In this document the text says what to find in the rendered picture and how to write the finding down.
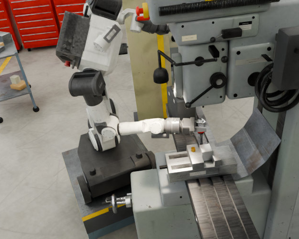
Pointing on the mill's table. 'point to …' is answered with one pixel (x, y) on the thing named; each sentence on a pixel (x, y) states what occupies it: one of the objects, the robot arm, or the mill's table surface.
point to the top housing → (154, 12)
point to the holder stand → (178, 105)
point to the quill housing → (202, 73)
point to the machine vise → (210, 170)
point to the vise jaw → (195, 157)
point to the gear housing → (213, 28)
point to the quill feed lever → (218, 82)
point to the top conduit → (184, 8)
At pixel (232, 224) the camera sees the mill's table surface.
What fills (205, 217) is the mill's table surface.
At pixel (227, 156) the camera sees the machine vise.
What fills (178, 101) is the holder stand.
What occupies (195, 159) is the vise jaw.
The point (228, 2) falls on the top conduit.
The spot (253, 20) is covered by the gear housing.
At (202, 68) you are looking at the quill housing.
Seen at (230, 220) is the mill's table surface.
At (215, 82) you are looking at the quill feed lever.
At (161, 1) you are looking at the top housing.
